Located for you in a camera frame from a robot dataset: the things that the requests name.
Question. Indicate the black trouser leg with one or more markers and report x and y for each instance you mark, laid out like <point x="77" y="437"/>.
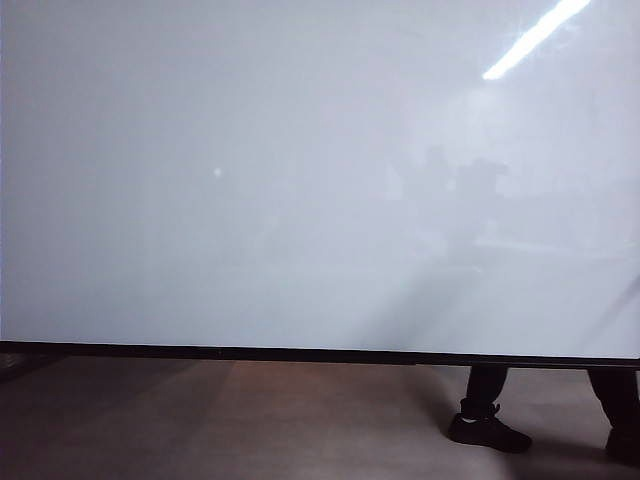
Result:
<point x="485" y="385"/>
<point x="617" y="395"/>

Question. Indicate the black sneaker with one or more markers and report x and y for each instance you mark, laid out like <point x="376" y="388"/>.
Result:
<point x="487" y="430"/>
<point x="625" y="442"/>

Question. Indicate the white glossy whiteboard black frame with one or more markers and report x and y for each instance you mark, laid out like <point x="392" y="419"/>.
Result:
<point x="250" y="175"/>

